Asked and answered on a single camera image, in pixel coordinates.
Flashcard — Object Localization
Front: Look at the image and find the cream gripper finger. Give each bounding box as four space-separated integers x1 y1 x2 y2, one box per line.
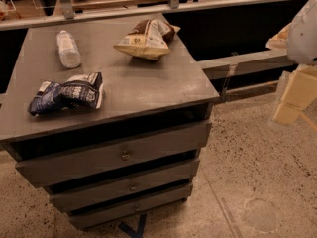
272 64 317 125

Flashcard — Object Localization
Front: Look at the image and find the clear plastic water bottle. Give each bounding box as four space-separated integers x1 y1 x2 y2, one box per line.
56 30 81 68

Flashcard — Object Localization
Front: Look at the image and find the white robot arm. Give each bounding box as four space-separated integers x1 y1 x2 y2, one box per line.
272 0 317 125

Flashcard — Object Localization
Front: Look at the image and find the brown and cream chip bag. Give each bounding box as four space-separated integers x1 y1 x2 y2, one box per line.
114 19 180 60

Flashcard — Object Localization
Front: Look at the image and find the grey drawer cabinet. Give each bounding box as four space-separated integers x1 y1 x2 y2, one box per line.
0 17 218 217

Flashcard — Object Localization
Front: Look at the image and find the blue chip bag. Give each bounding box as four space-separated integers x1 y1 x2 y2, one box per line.
28 72 103 116

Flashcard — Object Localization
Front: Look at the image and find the bottom grey drawer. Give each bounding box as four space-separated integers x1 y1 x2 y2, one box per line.
69 183 192 229

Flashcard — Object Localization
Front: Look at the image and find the grey drawer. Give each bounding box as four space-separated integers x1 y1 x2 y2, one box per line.
16 121 211 187
69 183 192 229
50 158 199 212

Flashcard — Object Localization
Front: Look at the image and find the middle grey drawer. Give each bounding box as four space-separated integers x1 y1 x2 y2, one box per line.
50 158 199 212

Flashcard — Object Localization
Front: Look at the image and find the top grey drawer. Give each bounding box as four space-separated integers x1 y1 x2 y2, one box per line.
16 121 211 187

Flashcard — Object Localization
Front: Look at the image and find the metal railing frame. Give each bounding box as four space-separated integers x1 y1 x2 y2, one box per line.
0 0 287 31

